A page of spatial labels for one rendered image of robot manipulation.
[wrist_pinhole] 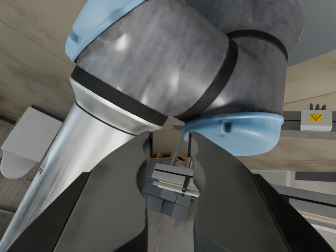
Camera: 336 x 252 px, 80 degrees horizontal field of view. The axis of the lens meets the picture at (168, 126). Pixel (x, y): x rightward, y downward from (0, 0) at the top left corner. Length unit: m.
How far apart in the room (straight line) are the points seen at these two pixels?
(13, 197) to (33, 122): 3.43
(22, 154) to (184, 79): 4.53
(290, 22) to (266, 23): 0.04
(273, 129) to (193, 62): 0.11
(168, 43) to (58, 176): 0.17
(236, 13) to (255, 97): 0.14
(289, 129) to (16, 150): 4.37
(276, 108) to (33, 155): 4.56
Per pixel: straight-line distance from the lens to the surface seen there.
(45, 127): 4.73
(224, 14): 0.34
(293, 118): 1.23
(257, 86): 0.24
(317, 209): 1.06
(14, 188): 7.65
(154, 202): 4.12
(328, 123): 1.17
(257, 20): 0.32
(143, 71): 0.19
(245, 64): 0.24
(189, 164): 1.25
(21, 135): 4.70
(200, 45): 0.21
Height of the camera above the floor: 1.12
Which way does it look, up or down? 23 degrees down
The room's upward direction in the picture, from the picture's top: 161 degrees counter-clockwise
